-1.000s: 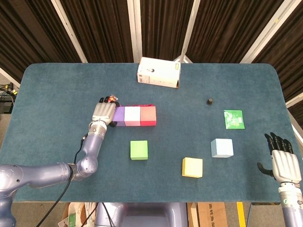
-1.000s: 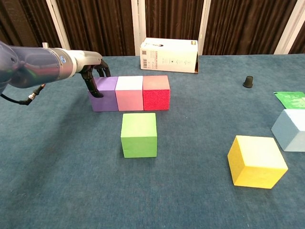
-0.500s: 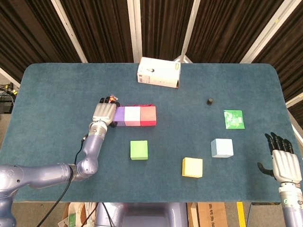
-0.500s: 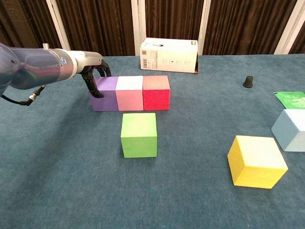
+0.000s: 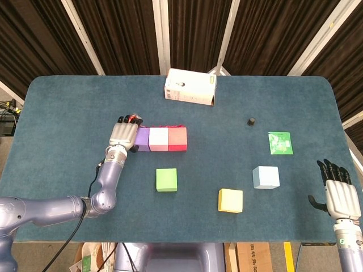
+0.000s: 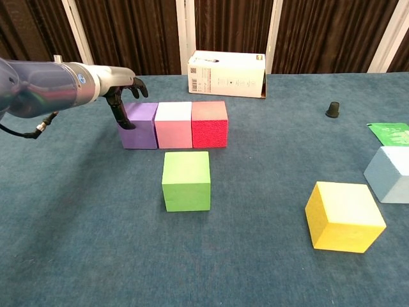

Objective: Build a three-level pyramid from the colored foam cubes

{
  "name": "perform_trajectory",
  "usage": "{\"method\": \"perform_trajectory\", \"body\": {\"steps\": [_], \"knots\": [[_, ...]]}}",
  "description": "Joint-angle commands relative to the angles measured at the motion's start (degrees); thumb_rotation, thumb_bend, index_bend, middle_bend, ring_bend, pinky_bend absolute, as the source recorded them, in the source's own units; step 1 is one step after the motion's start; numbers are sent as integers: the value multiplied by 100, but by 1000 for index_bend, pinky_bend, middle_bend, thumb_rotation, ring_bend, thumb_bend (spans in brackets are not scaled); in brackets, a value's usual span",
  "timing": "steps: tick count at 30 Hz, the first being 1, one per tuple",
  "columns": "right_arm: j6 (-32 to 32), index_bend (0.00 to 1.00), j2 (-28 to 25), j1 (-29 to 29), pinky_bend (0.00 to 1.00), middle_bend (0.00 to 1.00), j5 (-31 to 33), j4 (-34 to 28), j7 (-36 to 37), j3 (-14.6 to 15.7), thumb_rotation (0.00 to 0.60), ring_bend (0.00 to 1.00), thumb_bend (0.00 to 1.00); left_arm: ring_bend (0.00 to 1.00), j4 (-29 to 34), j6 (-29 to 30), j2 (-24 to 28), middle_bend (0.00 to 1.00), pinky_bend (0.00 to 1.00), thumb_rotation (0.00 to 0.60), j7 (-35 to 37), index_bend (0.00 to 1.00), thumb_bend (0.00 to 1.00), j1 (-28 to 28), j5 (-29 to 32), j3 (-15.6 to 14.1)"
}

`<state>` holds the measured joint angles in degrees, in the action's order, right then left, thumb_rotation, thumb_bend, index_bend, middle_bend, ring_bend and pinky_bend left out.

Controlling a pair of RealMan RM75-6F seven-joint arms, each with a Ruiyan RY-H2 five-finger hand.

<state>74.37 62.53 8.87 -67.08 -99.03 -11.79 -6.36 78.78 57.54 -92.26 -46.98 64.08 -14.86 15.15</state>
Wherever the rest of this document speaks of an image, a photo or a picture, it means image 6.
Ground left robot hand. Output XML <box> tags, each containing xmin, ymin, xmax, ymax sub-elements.
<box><xmin>98</xmin><ymin>65</ymin><xmax>150</xmax><ymax>130</ymax></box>

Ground pink foam cube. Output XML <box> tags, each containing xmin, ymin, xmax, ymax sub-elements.
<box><xmin>154</xmin><ymin>101</ymin><xmax>194</xmax><ymax>150</ymax></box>

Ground white frame post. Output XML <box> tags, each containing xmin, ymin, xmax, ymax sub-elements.
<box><xmin>61</xmin><ymin>0</ymin><xmax>95</xmax><ymax>67</ymax></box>
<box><xmin>175</xmin><ymin>0</ymin><xmax>196</xmax><ymax>76</ymax></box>
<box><xmin>367</xmin><ymin>0</ymin><xmax>409</xmax><ymax>74</ymax></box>
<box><xmin>265</xmin><ymin>0</ymin><xmax>284</xmax><ymax>75</ymax></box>

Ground white cardboard box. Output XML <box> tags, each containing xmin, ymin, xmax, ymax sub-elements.
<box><xmin>187</xmin><ymin>50</ymin><xmax>267</xmax><ymax>100</ymax></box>

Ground yellow foam cube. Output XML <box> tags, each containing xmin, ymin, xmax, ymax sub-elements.
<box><xmin>304</xmin><ymin>181</ymin><xmax>387</xmax><ymax>255</ymax></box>

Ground light blue foam cube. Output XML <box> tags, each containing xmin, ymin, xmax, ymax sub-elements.
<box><xmin>363</xmin><ymin>146</ymin><xmax>409</xmax><ymax>205</ymax></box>

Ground red foam cube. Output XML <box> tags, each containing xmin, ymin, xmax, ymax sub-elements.
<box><xmin>191</xmin><ymin>100</ymin><xmax>229</xmax><ymax>149</ymax></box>

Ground small black cap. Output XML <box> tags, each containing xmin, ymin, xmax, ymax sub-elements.
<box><xmin>325</xmin><ymin>101</ymin><xmax>341</xmax><ymax>119</ymax></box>

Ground green foam cube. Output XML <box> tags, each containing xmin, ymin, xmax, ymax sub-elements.
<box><xmin>161</xmin><ymin>151</ymin><xmax>212</xmax><ymax>212</ymax></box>

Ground green foil packet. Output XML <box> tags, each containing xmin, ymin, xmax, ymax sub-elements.
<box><xmin>366</xmin><ymin>122</ymin><xmax>409</xmax><ymax>148</ymax></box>

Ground teal felt table cover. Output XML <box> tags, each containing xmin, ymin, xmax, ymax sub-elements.
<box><xmin>0</xmin><ymin>72</ymin><xmax>409</xmax><ymax>307</ymax></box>

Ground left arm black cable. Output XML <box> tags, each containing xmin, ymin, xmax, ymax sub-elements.
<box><xmin>0</xmin><ymin>110</ymin><xmax>60</xmax><ymax>141</ymax></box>

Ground dark brown curtain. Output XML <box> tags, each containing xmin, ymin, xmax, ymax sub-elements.
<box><xmin>0</xmin><ymin>0</ymin><xmax>409</xmax><ymax>81</ymax></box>

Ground purple foam cube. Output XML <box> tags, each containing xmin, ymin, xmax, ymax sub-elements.
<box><xmin>117</xmin><ymin>102</ymin><xmax>160</xmax><ymax>150</ymax></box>

